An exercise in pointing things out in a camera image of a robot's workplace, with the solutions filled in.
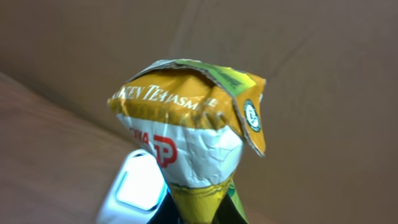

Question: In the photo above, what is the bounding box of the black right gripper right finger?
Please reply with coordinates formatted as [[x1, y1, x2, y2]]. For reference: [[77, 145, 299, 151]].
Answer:
[[213, 195, 241, 224]]

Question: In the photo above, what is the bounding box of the green juice carton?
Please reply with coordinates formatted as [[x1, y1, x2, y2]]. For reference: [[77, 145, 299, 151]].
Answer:
[[108, 59, 266, 223]]

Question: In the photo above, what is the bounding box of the cardboard back panel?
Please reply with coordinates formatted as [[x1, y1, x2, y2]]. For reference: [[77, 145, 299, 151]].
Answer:
[[1, 0, 397, 223]]

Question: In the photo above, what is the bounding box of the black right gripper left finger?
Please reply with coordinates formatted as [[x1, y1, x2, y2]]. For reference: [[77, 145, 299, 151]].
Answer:
[[148, 192, 180, 224]]

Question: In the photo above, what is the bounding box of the white barcode scanner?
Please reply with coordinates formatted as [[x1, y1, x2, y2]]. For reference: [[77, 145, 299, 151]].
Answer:
[[95, 149, 167, 224]]

